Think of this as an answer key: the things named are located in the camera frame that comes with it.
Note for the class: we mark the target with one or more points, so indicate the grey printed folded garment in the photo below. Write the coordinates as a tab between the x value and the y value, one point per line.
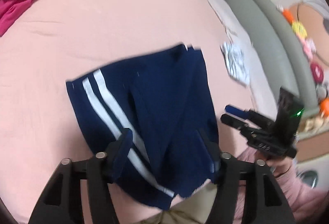
234	62

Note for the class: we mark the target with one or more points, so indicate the white blanket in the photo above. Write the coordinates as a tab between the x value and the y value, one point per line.
261	95

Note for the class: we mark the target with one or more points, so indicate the magenta garment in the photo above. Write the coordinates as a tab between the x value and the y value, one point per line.
11	10

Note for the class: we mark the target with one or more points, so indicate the pink bed sheet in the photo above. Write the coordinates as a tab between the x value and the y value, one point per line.
59	40

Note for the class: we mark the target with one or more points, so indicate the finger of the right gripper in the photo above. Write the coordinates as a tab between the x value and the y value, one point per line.
233	122
243	114

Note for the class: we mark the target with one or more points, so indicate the navy white-striped track pants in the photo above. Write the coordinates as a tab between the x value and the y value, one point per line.
164	99

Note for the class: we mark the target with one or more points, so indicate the right hand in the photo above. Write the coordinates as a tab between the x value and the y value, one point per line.
279	165

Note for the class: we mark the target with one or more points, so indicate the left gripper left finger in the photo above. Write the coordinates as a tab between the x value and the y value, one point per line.
61	199

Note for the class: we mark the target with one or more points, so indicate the grey crib rail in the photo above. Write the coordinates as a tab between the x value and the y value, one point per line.
280	52

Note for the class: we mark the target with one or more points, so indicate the pink fuzzy sleeve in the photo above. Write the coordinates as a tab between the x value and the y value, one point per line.
309	205

